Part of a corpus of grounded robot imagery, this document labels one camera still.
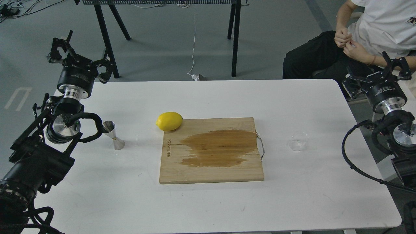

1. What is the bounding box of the yellow lemon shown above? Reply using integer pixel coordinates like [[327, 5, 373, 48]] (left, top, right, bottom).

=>
[[155, 112, 183, 131]]

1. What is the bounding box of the white hanging cable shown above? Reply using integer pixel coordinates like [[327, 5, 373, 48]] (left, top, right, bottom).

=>
[[187, 0, 207, 81]]

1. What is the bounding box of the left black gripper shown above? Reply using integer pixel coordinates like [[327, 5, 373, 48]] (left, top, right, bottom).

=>
[[47, 30, 115, 99]]

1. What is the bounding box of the wooden cutting board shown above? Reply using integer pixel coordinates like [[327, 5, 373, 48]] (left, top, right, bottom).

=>
[[159, 117, 264, 185]]

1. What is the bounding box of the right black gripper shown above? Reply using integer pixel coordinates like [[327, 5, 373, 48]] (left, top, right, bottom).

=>
[[342, 51, 412, 114]]

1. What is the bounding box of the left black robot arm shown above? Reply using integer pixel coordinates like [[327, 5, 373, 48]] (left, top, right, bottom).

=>
[[0, 31, 115, 234]]

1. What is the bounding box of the seated person white shirt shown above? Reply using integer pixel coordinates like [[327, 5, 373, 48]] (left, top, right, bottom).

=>
[[282, 0, 416, 98]]

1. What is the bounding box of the black metal table frame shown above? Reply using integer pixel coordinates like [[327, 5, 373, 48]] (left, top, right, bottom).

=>
[[73, 0, 249, 79]]

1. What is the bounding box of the small clear glass cup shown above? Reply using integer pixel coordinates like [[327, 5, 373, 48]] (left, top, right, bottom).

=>
[[288, 131, 309, 152]]

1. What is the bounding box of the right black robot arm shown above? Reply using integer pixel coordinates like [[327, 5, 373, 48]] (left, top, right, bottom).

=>
[[341, 52, 416, 194]]

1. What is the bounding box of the steel double jigger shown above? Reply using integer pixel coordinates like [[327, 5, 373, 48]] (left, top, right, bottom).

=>
[[102, 121, 125, 150]]

